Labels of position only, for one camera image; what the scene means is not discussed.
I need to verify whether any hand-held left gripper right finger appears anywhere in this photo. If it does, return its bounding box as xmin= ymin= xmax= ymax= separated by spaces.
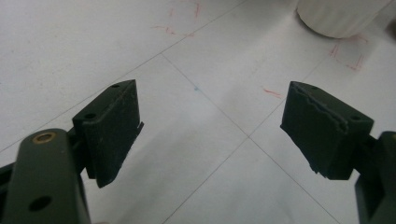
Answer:
xmin=279 ymin=80 xmax=375 ymax=182

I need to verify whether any white board sheet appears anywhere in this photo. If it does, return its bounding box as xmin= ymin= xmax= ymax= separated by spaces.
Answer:
xmin=0 ymin=0 xmax=396 ymax=224

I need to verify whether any white cup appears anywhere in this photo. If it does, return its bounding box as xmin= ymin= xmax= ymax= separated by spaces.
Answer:
xmin=295 ymin=0 xmax=394 ymax=40

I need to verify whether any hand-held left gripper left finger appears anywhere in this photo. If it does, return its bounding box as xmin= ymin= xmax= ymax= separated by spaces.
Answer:
xmin=71 ymin=78 xmax=145 ymax=189

